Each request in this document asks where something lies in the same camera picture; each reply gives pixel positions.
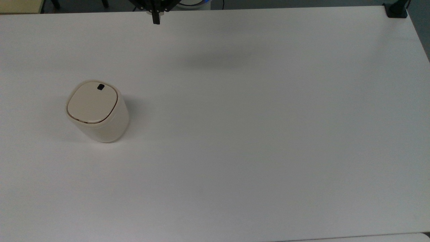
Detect black Franka gripper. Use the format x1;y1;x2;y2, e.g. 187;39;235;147
129;0;179;25

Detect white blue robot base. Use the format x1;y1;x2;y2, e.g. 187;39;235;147
175;0;212;10

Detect cream trash bin lid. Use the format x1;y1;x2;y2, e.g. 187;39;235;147
67;81;119;124

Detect cream plastic trash bin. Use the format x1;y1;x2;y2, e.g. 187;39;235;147
65;80;130;143

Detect light wooden desk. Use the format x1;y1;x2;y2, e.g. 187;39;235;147
0;0;46;14

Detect black table clamp mount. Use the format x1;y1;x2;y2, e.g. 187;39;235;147
383;0;411;18

